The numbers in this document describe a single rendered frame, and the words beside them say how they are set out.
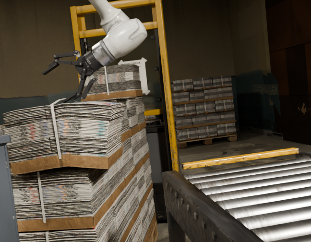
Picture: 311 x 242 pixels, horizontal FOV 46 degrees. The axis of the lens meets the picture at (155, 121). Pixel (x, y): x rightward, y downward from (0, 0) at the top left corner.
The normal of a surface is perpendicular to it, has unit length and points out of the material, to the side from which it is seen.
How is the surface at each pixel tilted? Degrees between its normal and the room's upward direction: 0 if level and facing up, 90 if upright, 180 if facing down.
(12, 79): 90
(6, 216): 90
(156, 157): 90
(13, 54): 90
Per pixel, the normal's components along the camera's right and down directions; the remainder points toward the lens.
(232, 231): -0.11, -0.99
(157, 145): -0.12, 0.08
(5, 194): 0.70, -0.02
